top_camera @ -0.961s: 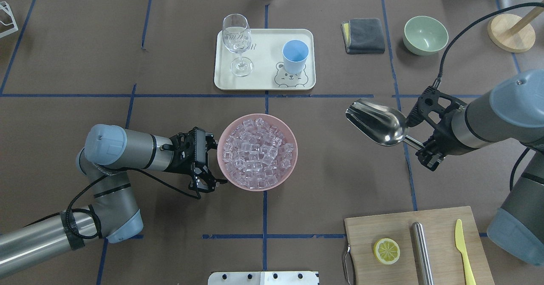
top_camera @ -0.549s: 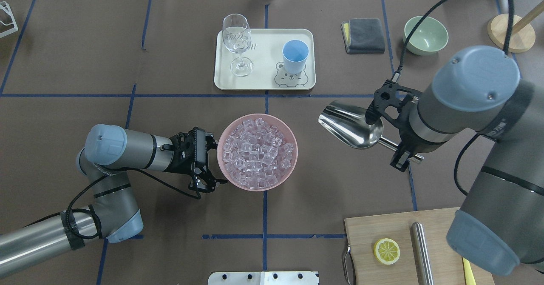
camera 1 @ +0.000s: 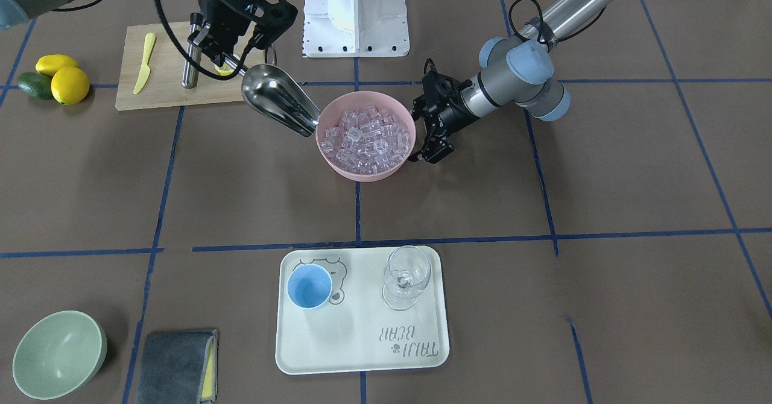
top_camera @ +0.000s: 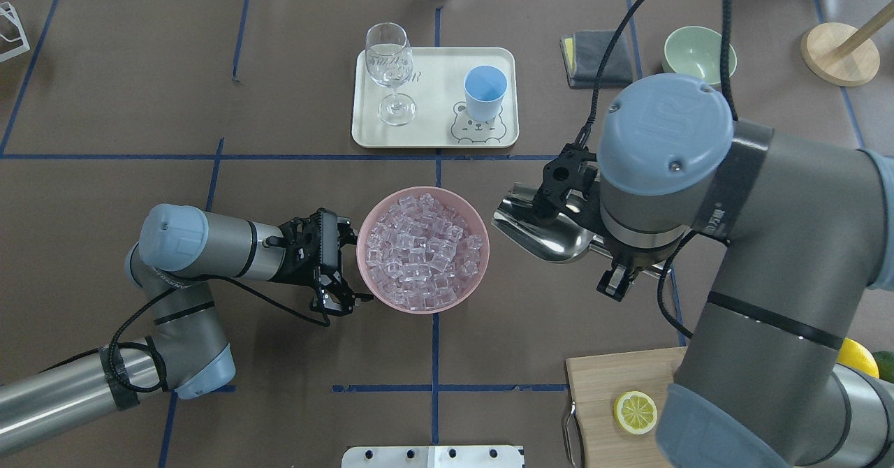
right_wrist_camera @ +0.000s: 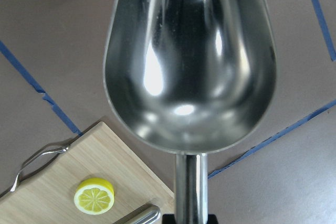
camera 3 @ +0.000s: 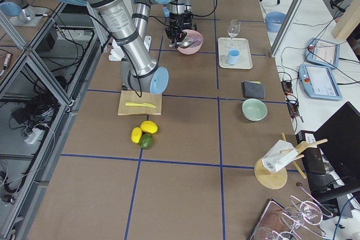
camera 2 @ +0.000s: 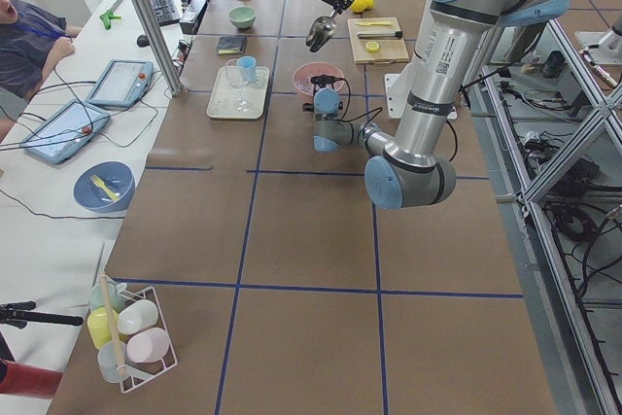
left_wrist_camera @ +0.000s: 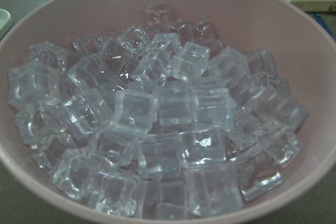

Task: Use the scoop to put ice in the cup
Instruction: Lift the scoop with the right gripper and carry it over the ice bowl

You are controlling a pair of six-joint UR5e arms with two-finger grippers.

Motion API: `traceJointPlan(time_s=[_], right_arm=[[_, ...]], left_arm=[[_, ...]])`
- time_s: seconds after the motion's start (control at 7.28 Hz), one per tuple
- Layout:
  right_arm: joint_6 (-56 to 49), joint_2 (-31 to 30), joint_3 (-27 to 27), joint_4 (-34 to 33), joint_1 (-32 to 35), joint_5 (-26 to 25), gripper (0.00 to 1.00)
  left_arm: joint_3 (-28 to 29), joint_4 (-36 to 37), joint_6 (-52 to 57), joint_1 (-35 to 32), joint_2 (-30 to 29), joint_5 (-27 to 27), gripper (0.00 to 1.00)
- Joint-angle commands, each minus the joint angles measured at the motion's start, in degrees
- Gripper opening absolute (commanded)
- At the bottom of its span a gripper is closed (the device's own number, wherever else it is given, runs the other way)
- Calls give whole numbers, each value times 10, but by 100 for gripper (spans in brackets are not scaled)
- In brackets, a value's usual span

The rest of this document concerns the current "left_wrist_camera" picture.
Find pink bowl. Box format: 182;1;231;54
1;0;335;223

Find clear ice cubes pile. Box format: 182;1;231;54
8;3;308;220

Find cream bear tray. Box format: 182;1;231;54
0;9;13;39

